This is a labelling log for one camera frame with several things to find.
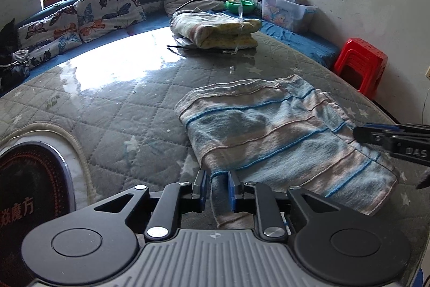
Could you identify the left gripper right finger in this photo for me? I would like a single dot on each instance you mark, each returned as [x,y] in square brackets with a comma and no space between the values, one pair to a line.
[259,200]

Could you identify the red plastic stool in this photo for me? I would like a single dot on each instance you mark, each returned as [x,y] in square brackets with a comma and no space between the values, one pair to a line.
[361,65]

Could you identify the long butterfly cushion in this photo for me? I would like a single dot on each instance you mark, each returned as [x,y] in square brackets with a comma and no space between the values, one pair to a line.
[51,36]

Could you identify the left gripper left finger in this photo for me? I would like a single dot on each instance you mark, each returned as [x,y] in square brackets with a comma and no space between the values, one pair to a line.
[168,207]

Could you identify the large butterfly pillow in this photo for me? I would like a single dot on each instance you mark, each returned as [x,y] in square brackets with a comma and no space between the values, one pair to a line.
[96,18]

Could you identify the green bowl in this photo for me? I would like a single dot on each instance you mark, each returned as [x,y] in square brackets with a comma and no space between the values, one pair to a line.
[240,6]

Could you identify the rolled floral cloth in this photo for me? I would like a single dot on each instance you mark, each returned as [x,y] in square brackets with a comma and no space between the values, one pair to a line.
[215,31]

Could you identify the black bag on sofa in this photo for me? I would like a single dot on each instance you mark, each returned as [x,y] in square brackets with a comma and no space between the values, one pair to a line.
[14,63]

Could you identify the white wall socket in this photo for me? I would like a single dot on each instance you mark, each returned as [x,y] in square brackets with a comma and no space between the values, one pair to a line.
[428,72]

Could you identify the grey star quilted table cover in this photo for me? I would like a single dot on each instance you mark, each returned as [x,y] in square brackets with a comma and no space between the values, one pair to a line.
[119,101]

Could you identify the clear plastic storage box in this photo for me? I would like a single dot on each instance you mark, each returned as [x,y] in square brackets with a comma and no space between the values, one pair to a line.
[288,14]

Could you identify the blue striped knit garment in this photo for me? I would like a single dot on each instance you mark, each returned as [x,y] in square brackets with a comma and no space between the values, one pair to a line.
[281,133]

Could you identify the round induction cooktop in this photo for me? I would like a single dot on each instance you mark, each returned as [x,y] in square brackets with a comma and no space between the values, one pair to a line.
[44,175]

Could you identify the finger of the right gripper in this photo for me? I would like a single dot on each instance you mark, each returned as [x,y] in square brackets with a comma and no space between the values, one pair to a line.
[411,147]
[406,128]

